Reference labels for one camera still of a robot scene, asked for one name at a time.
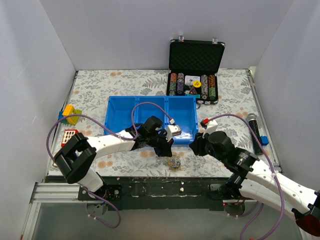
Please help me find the aluminium frame rail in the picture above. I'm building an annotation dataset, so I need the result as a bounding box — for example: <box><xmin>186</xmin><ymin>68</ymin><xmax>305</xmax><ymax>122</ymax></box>
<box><xmin>29</xmin><ymin>182</ymin><xmax>83</xmax><ymax>203</ymax></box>

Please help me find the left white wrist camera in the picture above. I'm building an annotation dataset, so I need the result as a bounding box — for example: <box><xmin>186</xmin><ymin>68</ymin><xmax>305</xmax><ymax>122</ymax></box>
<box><xmin>165</xmin><ymin>124</ymin><xmax>182</xmax><ymax>142</ymax></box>

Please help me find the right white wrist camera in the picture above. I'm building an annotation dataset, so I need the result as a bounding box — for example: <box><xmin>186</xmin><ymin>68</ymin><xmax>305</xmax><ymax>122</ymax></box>
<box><xmin>200</xmin><ymin>118</ymin><xmax>218</xmax><ymax>138</ymax></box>

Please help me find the red white toy block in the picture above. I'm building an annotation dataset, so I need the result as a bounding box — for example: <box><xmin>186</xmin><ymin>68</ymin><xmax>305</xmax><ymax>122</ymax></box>
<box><xmin>61</xmin><ymin>129</ymin><xmax>79</xmax><ymax>147</ymax></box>

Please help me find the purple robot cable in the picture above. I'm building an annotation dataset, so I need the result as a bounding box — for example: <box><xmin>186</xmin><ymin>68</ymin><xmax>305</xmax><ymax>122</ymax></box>
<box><xmin>46</xmin><ymin>101</ymin><xmax>176</xmax><ymax>229</ymax></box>
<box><xmin>207</xmin><ymin>113</ymin><xmax>286</xmax><ymax>240</ymax></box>

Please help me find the black poker chip case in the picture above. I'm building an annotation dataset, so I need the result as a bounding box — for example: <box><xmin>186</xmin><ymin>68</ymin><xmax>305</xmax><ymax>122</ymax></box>
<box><xmin>166</xmin><ymin>36</ymin><xmax>226</xmax><ymax>105</ymax></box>

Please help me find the black handheld microphone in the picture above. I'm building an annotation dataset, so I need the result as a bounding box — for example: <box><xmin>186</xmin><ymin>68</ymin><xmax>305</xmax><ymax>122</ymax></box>
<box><xmin>246</xmin><ymin>113</ymin><xmax>263</xmax><ymax>156</ymax></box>

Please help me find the blue plastic divided bin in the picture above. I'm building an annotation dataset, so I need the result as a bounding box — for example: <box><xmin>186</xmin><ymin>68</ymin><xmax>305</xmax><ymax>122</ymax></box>
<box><xmin>103</xmin><ymin>95</ymin><xmax>200</xmax><ymax>146</ymax></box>

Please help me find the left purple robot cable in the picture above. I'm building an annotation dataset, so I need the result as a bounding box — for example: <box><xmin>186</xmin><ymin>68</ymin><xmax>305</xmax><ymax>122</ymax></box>
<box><xmin>46</xmin><ymin>101</ymin><xmax>176</xmax><ymax>229</ymax></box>

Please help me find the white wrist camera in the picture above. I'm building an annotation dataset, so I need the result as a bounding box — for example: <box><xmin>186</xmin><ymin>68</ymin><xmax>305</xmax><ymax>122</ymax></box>
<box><xmin>200</xmin><ymin>118</ymin><xmax>218</xmax><ymax>138</ymax></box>
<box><xmin>165</xmin><ymin>124</ymin><xmax>182</xmax><ymax>142</ymax></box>

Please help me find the yellow wire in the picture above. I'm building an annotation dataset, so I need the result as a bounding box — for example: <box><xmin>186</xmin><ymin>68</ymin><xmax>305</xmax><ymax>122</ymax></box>
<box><xmin>166</xmin><ymin>155</ymin><xmax>183</xmax><ymax>171</ymax></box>

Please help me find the colourful toy brick stack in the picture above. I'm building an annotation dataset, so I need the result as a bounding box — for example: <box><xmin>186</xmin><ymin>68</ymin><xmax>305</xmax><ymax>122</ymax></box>
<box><xmin>58</xmin><ymin>104</ymin><xmax>82</xmax><ymax>125</ymax></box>

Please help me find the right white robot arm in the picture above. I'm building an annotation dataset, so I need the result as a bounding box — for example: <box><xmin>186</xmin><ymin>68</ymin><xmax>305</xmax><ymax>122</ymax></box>
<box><xmin>189</xmin><ymin>131</ymin><xmax>320</xmax><ymax>237</ymax></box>

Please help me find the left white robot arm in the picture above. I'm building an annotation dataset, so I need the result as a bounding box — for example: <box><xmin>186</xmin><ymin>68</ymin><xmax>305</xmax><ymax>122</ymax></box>
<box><xmin>53</xmin><ymin>116</ymin><xmax>181</xmax><ymax>200</ymax></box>

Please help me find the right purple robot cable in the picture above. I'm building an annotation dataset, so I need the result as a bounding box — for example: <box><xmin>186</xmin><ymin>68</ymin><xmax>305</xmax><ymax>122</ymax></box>
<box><xmin>207</xmin><ymin>113</ymin><xmax>286</xmax><ymax>240</ymax></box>

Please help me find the small blue toy brick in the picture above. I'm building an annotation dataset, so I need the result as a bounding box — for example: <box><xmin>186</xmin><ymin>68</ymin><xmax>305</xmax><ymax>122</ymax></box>
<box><xmin>260</xmin><ymin>136</ymin><xmax>270</xmax><ymax>146</ymax></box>

